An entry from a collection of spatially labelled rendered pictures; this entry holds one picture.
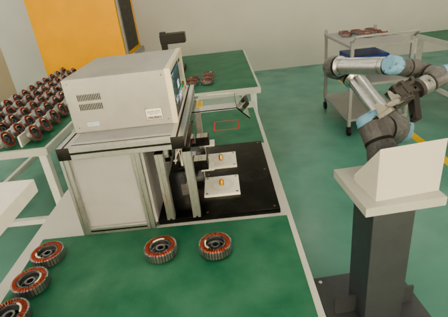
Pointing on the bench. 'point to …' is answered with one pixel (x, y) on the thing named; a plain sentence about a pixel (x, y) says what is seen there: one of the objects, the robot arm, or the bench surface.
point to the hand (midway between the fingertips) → (381, 113)
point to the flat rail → (191, 130)
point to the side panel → (109, 193)
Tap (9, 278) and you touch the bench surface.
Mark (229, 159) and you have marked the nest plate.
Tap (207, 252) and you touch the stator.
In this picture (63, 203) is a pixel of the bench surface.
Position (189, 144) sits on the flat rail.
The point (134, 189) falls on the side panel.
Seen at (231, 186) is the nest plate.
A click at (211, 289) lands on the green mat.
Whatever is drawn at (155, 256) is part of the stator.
